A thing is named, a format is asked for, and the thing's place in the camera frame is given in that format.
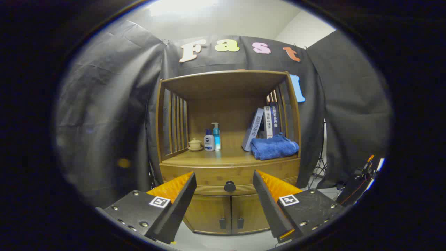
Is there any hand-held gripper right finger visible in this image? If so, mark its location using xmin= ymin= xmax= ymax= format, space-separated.
xmin=253 ymin=170 xmax=345 ymax=244

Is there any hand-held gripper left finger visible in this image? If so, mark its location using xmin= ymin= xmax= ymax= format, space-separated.
xmin=96 ymin=171 xmax=197 ymax=244

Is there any wooden drawer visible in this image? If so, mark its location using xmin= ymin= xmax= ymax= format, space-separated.
xmin=160 ymin=163 xmax=301 ymax=196

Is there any wooden cabinet door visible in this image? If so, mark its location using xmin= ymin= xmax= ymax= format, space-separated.
xmin=231 ymin=193 xmax=270 ymax=234
xmin=183 ymin=195 xmax=232 ymax=235

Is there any wooden countertop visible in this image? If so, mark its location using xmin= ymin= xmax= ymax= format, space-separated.
xmin=162 ymin=141 xmax=300 ymax=167

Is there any wooden cabinet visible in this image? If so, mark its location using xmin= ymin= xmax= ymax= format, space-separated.
xmin=156 ymin=70 xmax=302 ymax=235

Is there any blue folded towel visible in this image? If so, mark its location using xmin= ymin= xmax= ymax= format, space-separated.
xmin=250 ymin=134 xmax=299 ymax=161

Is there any black tripod stand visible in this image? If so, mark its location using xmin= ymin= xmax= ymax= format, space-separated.
xmin=311 ymin=120 xmax=328 ymax=182

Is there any white bottle with blue cap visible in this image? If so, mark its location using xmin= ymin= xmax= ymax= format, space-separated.
xmin=204 ymin=129 xmax=215 ymax=151

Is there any pale purple book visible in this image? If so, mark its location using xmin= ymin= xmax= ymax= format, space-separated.
xmin=242 ymin=108 xmax=264 ymax=152

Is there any blue pump bottle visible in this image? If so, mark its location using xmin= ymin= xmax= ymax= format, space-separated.
xmin=211 ymin=122 xmax=221 ymax=151

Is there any white book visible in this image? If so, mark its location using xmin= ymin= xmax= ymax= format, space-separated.
xmin=264 ymin=106 xmax=273 ymax=139

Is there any dark blue book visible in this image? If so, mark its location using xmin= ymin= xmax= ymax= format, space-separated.
xmin=270 ymin=102 xmax=281 ymax=137

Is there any black backdrop cloth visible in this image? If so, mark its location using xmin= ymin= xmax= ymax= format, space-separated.
xmin=56 ymin=19 xmax=394 ymax=210

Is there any black device with cables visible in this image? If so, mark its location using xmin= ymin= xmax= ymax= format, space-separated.
xmin=336 ymin=155 xmax=385 ymax=206

